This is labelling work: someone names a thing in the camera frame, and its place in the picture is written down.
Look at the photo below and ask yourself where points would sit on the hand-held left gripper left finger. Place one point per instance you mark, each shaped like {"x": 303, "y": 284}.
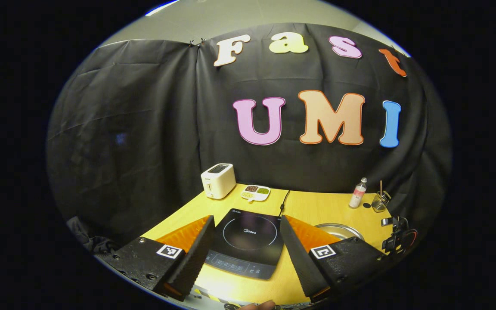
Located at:
{"x": 192, "y": 258}

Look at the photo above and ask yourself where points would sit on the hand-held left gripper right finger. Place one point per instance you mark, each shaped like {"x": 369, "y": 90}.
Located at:
{"x": 302, "y": 262}

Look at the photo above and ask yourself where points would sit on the stainless steel pot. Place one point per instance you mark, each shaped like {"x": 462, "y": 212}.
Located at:
{"x": 338, "y": 230}

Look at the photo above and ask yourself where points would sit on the black induction cooktop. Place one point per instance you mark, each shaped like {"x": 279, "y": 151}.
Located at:
{"x": 248, "y": 237}

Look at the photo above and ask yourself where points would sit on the yellow black striped tape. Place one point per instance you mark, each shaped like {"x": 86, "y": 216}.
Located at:
{"x": 209, "y": 295}

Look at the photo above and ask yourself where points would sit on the wooden stick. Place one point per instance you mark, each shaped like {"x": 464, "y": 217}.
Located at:
{"x": 381, "y": 187}

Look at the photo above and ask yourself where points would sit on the clear bottle with pink label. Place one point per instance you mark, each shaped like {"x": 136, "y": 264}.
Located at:
{"x": 357, "y": 196}

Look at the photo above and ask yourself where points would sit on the white toaster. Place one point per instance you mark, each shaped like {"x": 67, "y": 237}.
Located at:
{"x": 218, "y": 183}

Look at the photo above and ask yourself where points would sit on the white divided dish of beans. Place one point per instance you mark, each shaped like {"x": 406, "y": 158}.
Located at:
{"x": 255, "y": 193}

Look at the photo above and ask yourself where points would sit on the black backdrop cloth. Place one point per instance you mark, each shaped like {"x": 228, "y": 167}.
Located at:
{"x": 123, "y": 129}

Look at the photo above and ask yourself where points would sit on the ceiling light panel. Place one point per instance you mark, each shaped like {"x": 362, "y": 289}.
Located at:
{"x": 162, "y": 7}

